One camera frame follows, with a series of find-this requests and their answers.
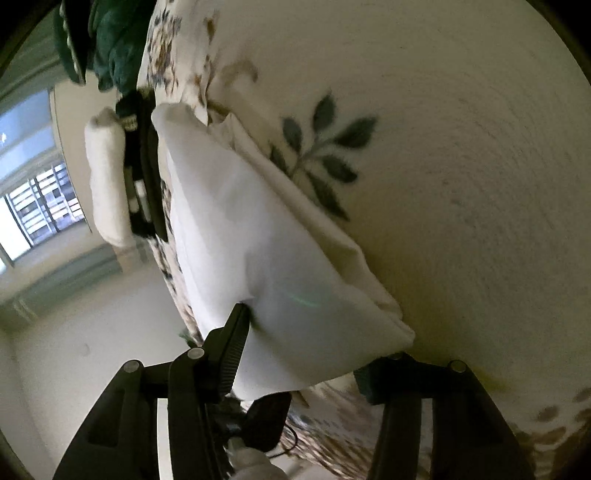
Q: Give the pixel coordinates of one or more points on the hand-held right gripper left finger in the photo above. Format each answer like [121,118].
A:
[235,341]

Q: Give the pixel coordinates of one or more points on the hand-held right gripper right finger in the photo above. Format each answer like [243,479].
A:
[369,383]

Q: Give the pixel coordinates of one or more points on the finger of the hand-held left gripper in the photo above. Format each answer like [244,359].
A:
[268,420]

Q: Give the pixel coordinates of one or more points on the white t-shirt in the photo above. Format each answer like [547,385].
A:
[258,258]

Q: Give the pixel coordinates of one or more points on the person's left forearm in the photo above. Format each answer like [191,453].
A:
[254,464]

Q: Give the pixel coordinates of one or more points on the folded white garment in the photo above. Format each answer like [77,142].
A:
[108,184]

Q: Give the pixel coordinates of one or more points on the folded black garment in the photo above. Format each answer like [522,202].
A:
[141,152]

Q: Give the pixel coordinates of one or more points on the floral bed sheet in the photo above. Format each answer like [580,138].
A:
[438,161]

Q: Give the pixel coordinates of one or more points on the barred window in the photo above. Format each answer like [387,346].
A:
[41,203]

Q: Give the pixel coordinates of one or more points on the dark green blanket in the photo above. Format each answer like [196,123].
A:
[120,41]

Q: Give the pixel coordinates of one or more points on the dark green pillow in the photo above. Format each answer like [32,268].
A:
[69,41]

